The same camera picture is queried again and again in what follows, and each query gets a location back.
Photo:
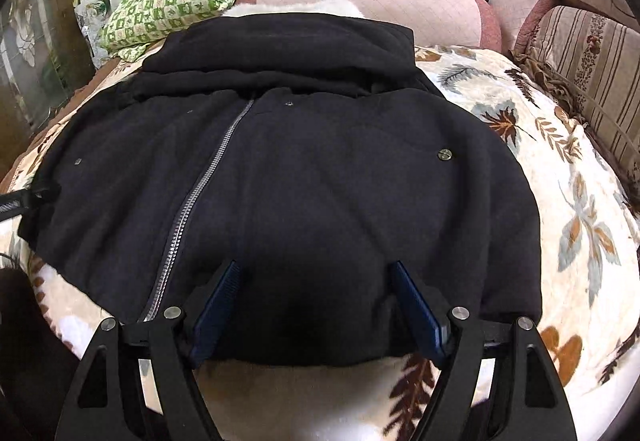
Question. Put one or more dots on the pink quilted sofa backrest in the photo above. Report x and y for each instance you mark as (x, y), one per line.
(380, 1)

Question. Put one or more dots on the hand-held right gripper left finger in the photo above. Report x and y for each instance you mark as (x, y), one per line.
(216, 308)

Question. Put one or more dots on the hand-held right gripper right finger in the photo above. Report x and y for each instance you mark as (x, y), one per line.
(419, 316)

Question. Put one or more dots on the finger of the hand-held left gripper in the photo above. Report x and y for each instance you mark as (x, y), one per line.
(15, 203)

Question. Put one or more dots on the black zip-up coat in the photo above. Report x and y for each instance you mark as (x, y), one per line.
(310, 201)

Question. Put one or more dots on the leaf print blanket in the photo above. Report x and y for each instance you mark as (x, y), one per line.
(560, 221)

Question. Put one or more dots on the striped floral sofa cushion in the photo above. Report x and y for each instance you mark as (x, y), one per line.
(592, 71)

